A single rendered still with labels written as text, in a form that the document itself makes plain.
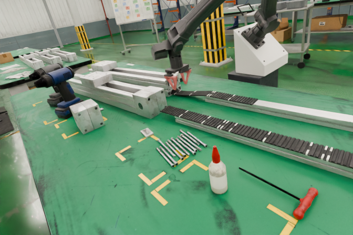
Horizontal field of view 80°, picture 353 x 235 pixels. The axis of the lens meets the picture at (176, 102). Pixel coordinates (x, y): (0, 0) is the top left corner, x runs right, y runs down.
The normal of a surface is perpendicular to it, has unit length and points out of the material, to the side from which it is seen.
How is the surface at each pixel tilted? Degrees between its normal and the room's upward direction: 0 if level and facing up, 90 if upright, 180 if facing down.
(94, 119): 90
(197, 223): 0
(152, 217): 0
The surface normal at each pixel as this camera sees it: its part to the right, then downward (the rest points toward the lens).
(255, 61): -0.75, 0.38
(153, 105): 0.73, 0.17
